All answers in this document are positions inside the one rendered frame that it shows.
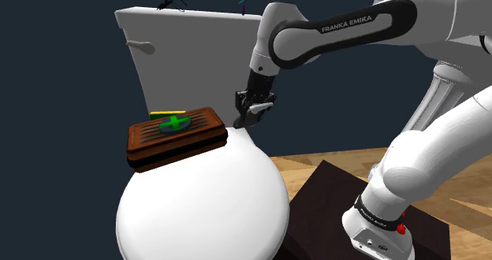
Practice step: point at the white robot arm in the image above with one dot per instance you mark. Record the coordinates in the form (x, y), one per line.
(423, 163)

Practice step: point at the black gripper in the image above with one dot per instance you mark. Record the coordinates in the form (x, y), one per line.
(260, 83)

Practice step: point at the dark robot stand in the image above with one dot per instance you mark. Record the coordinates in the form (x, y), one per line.
(319, 213)

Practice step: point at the blue disc with green cross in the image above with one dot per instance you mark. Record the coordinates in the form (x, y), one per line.
(175, 123)

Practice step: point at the small purple teal stick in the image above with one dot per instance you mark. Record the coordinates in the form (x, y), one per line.
(243, 8)

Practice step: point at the white toilet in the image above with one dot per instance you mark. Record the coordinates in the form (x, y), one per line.
(203, 197)

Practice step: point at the brown wooden slatted tray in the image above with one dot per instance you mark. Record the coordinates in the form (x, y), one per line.
(173, 144)

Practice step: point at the yellow green flat block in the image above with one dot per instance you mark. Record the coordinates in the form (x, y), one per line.
(161, 114)

